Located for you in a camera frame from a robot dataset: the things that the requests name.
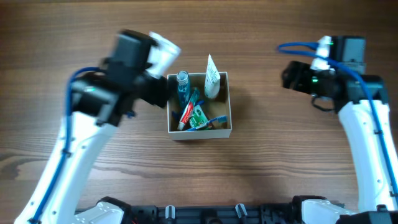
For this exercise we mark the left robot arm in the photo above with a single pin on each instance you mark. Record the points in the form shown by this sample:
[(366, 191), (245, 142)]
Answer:
[(96, 100)]

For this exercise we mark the blue white toothbrush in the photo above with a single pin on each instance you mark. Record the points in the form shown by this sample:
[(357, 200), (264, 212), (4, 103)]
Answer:
[(219, 119)]

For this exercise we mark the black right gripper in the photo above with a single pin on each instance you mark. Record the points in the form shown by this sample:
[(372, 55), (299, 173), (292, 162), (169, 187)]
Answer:
[(292, 76)]

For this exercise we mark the green white soap packet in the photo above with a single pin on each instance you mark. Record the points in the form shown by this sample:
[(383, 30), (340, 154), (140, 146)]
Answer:
[(198, 119)]

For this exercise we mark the white lotion tube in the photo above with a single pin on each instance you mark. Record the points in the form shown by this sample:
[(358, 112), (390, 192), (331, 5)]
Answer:
[(212, 79)]

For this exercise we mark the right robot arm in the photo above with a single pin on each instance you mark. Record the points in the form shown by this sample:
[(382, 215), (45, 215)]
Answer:
[(361, 102)]

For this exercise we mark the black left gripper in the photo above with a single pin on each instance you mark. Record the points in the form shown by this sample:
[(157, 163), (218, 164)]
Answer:
[(158, 91)]

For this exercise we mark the blue mouthwash bottle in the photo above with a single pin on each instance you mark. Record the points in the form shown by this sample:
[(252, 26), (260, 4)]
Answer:
[(183, 88)]

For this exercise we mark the teal toothpaste tube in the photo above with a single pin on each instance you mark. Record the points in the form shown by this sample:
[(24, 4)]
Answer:
[(188, 109)]

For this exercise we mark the white cardboard box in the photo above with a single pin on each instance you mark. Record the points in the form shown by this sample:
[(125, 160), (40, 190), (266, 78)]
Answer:
[(212, 109)]

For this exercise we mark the black mounting rail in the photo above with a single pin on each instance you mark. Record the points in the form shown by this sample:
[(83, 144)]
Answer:
[(202, 213)]

